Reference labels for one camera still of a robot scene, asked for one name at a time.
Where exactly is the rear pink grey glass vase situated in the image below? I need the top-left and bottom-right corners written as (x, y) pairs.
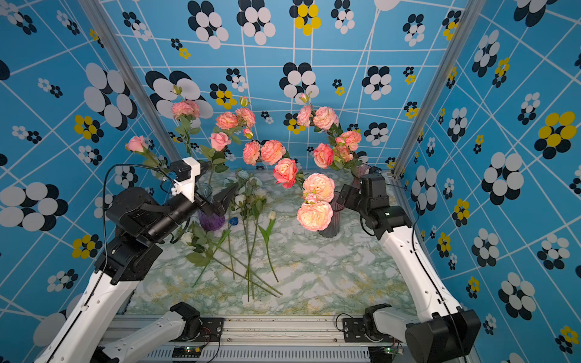
top-left (350, 163), bottom-right (370, 189)

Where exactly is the right controller circuit board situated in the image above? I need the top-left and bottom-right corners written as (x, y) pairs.
top-left (368, 346), bottom-right (404, 363)

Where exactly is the pink peony flower stem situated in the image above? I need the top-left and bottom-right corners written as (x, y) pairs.
top-left (297, 92), bottom-right (343, 147)

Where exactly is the controller circuit board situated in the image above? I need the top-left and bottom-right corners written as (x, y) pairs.
top-left (172, 346), bottom-right (203, 359)
top-left (368, 346), bottom-right (404, 363)

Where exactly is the pile of artificial flowers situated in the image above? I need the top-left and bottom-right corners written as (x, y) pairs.
top-left (179, 170), bottom-right (282, 300)

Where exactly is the front pink grey glass vase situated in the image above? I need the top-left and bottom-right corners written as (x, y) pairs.
top-left (319, 191), bottom-right (344, 238)

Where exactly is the large cream pink peony stem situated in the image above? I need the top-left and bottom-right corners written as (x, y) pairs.
top-left (297, 173), bottom-right (335, 231)

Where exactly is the left corner aluminium post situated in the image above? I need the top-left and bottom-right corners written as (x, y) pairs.
top-left (80, 1), bottom-right (181, 162)

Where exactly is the aluminium front rail frame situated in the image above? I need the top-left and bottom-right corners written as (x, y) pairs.
top-left (83, 314), bottom-right (482, 363)

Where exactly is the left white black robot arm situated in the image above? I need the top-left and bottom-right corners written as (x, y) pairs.
top-left (37, 184), bottom-right (239, 362)

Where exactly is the pink grey glass vase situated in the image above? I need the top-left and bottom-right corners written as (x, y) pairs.
top-left (319, 191), bottom-right (344, 238)
top-left (350, 163), bottom-right (370, 189)

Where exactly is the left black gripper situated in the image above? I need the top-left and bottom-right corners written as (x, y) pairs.
top-left (148, 179), bottom-right (237, 245)

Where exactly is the corner aluminium post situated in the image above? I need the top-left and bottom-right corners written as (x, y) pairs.
top-left (80, 1), bottom-right (181, 162)
top-left (392, 0), bottom-right (487, 177)

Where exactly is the left controller circuit board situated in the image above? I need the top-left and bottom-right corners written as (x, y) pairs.
top-left (172, 346), bottom-right (203, 359)

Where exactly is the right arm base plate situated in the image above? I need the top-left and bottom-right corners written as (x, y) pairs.
top-left (335, 316), bottom-right (401, 345)

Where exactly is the single pink rose stem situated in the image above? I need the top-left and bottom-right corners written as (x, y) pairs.
top-left (313, 144), bottom-right (353, 171)

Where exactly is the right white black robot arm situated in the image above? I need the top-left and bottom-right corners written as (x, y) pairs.
top-left (337, 174), bottom-right (481, 362)

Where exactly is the blue purple glass vase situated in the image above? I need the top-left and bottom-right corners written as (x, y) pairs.
top-left (196, 182), bottom-right (228, 232)

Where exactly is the right corner aluminium post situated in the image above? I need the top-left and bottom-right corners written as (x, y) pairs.
top-left (392, 0), bottom-right (487, 177)

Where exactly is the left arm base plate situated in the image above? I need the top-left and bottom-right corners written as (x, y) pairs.
top-left (171, 318), bottom-right (225, 343)

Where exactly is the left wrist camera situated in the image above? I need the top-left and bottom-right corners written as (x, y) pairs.
top-left (169, 157), bottom-right (201, 203)

